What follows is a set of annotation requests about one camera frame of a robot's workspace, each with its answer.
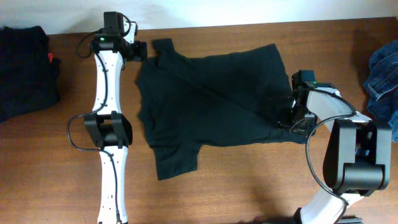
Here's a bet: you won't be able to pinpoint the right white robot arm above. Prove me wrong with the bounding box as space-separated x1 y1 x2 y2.
290 81 392 224

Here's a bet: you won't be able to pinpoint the black folded garment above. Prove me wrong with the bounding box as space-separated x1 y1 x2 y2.
1 26 60 122

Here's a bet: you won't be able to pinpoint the dark green t-shirt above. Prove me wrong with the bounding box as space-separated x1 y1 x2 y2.
136 39 305 180

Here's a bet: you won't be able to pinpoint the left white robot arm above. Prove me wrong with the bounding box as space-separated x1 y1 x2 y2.
83 20 147 224

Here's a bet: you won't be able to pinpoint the blue denim jeans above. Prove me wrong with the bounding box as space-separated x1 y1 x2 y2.
363 40 397 142

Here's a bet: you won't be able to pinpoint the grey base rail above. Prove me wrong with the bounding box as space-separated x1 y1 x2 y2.
337 217 363 224

